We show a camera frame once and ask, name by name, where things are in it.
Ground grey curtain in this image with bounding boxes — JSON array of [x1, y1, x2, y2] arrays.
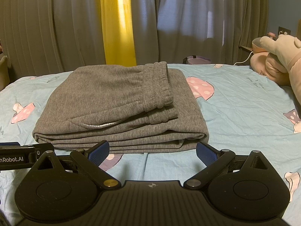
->
[[154, 0, 270, 66], [0, 0, 156, 85]]

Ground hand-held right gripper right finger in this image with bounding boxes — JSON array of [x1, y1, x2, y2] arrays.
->
[[183, 141, 269, 190]]

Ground beige plush toy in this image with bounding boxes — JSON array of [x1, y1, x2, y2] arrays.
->
[[259, 34, 301, 104]]

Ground white cable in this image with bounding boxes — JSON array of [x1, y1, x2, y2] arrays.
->
[[233, 50, 253, 66]]

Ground blue mushroom print bed sheet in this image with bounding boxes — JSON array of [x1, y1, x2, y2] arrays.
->
[[0, 63, 301, 226]]

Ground yellow curtain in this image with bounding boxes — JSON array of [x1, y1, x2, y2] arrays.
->
[[98, 0, 137, 66]]

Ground dark wall socket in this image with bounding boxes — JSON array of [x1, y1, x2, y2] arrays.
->
[[278, 26, 291, 37]]

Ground grey pants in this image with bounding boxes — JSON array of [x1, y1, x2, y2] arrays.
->
[[33, 61, 210, 155]]

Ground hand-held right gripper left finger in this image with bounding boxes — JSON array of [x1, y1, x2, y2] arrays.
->
[[36, 140, 121, 190]]

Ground brown upholstered furniture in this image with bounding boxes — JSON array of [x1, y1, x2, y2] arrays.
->
[[0, 55, 10, 91]]

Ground purple bag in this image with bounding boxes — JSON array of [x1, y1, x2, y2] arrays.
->
[[183, 55, 213, 65]]

